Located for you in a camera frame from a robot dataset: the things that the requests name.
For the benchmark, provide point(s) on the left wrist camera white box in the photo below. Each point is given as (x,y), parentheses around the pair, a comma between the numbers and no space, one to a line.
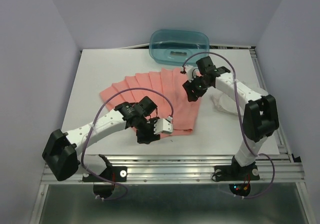
(162,126)

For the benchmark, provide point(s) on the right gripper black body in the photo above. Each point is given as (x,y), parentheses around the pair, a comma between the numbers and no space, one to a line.
(198,86)

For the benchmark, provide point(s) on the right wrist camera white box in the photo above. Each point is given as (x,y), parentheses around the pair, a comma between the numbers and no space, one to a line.
(189,71)

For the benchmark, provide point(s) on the pink skirt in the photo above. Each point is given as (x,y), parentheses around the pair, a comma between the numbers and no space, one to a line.
(165,89)

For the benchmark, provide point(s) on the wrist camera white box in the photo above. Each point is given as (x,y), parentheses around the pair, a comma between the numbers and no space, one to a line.
(189,71)
(162,126)

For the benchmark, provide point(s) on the white pleated skirt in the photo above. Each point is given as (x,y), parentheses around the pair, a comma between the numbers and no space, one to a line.
(222,103)

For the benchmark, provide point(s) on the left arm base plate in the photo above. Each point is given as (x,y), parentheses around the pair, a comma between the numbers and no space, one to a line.
(110,184)

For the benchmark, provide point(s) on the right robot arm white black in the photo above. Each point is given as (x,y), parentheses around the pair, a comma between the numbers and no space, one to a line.
(257,114)

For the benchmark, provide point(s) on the aluminium frame rail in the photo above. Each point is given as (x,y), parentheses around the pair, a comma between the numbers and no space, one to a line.
(177,161)

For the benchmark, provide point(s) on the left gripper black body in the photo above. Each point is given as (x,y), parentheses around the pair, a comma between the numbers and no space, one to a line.
(146,125)

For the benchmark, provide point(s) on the grey fabric basket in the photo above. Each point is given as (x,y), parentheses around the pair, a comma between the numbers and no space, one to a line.
(173,47)

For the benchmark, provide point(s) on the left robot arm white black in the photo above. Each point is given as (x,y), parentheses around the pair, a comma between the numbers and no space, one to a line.
(63,148)

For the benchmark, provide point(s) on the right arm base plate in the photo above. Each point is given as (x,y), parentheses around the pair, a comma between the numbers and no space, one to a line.
(239,177)

